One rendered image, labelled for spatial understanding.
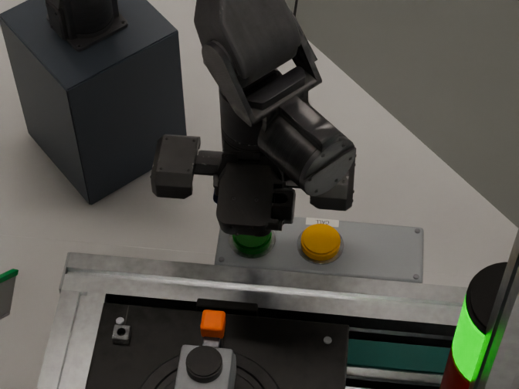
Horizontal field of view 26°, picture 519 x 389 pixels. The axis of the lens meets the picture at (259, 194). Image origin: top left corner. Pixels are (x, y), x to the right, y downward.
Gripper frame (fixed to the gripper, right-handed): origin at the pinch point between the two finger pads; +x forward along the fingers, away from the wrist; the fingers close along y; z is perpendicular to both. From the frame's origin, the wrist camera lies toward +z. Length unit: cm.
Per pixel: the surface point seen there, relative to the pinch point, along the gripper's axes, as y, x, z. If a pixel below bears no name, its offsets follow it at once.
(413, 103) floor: 24, 102, -107
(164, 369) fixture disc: -6.7, 4.1, 16.7
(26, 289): -25.2, 16.8, 1.6
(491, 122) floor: 41, 103, -103
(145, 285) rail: -10.4, 7.0, 6.0
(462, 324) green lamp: 15, -36, 34
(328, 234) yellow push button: 7.3, 5.9, -1.1
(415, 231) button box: 16.1, 7.1, -3.2
